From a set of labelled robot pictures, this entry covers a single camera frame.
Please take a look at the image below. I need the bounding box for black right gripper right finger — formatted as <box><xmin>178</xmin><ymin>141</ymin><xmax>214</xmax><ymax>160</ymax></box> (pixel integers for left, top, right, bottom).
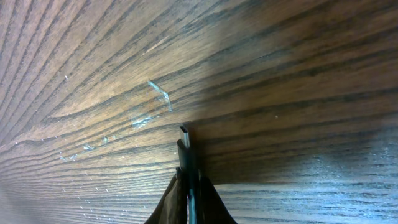
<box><xmin>196</xmin><ymin>172</ymin><xmax>237</xmax><ymax>224</ymax></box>

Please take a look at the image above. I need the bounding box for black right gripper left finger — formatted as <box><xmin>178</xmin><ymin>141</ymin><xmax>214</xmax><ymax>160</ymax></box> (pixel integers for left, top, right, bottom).
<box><xmin>145</xmin><ymin>167</ymin><xmax>188</xmax><ymax>224</ymax></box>

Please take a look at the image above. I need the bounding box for black USB charging cable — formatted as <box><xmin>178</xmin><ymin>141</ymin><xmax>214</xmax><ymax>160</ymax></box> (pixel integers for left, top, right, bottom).
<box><xmin>176</xmin><ymin>124</ymin><xmax>200</xmax><ymax>224</ymax></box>

